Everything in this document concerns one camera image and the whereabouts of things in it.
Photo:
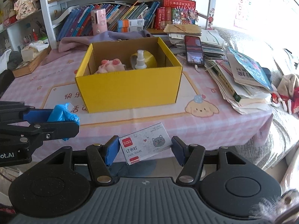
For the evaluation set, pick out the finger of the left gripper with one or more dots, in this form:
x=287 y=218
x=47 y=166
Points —
x=57 y=130
x=37 y=115

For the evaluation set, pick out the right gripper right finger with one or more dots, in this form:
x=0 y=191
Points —
x=180 y=150

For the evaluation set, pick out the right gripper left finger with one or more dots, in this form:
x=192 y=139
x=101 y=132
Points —
x=111 y=149

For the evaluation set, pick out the blue plastic bag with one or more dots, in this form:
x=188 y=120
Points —
x=62 y=113

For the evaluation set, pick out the staples box red white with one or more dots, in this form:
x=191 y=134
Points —
x=145 y=143

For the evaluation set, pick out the pink plush pig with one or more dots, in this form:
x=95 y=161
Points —
x=111 y=66

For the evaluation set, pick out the blue spray bottle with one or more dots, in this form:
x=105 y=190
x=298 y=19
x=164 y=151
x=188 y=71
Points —
x=140 y=61

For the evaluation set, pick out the wooden chess box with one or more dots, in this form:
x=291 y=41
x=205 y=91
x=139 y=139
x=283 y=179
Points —
x=26 y=68

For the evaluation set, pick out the tissue pack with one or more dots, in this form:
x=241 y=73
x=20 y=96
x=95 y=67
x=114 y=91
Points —
x=32 y=50

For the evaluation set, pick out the yellow cardboard box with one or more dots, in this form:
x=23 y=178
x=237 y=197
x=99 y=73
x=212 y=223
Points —
x=131 y=88

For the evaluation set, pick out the pink purple blanket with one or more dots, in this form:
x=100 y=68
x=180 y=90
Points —
x=67 y=44

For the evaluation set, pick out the pile of papers and books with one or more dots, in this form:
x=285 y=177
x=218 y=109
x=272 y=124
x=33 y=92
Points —
x=243 y=83

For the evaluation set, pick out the black smartphone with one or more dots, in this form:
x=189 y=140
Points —
x=194 y=51

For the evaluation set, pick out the pink device box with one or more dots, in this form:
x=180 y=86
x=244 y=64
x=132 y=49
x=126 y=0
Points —
x=99 y=21

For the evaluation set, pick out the orange white medicine box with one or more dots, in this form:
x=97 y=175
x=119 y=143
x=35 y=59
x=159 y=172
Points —
x=130 y=25

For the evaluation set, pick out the row of leaning books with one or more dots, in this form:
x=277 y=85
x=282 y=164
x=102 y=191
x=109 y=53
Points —
x=156 y=15

